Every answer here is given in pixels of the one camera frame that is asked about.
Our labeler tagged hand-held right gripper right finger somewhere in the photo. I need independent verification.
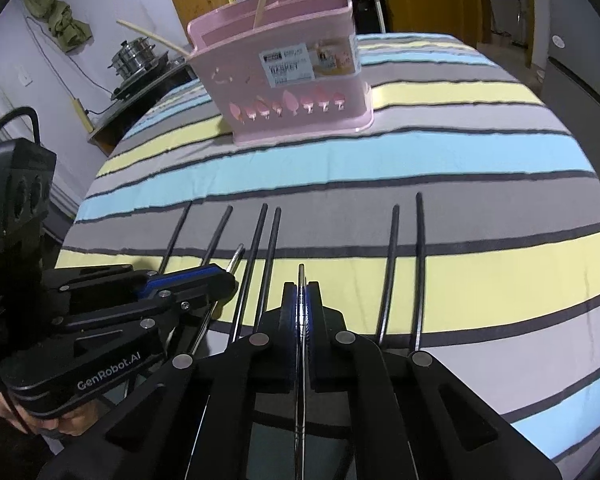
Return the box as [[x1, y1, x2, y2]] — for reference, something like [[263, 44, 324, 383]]
[[304, 281, 566, 480]]

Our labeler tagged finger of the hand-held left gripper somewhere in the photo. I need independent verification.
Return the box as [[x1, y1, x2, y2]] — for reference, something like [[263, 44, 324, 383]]
[[42, 263, 218, 311], [50, 272, 239, 348]]

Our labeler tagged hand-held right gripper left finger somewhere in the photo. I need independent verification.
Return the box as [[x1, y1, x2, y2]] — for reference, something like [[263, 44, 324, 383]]
[[37, 282, 299, 480]]

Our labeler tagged pink plastic utensil holder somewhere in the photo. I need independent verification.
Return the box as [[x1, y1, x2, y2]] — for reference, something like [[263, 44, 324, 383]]
[[186, 0, 376, 148]]

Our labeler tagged person's left hand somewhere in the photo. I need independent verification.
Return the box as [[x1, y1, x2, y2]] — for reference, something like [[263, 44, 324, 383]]
[[0, 391, 99, 437]]

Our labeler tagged beige power strip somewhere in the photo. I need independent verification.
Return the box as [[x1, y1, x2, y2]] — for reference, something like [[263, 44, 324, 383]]
[[71, 99, 93, 133]]

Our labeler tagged steel kitchen counter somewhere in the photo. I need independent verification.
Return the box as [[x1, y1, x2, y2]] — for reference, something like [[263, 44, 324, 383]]
[[87, 0, 396, 157]]

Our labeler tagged black induction cooker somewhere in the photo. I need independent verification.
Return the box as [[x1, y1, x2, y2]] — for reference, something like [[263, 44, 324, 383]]
[[111, 57, 173, 101]]

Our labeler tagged steel steamer pot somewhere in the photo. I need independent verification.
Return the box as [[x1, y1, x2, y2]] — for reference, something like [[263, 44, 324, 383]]
[[109, 37, 156, 81]]

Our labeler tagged green cloth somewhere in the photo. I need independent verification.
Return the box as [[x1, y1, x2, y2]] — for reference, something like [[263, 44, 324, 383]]
[[20, 0, 93, 53]]

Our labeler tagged striped tablecloth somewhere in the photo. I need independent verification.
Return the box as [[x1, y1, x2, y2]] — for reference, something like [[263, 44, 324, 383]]
[[55, 32, 600, 466]]

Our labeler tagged wooden cutting board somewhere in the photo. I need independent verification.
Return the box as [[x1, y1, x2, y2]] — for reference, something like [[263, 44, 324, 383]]
[[169, 0, 226, 36]]

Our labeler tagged yellow wooden door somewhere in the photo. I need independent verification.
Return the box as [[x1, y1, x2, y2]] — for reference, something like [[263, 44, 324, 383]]
[[380, 0, 486, 46]]

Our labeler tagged grey refrigerator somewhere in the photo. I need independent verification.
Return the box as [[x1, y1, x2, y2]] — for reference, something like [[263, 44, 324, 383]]
[[540, 25, 600, 191]]

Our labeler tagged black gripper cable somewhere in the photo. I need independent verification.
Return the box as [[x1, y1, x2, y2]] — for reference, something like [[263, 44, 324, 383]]
[[0, 106, 43, 161]]

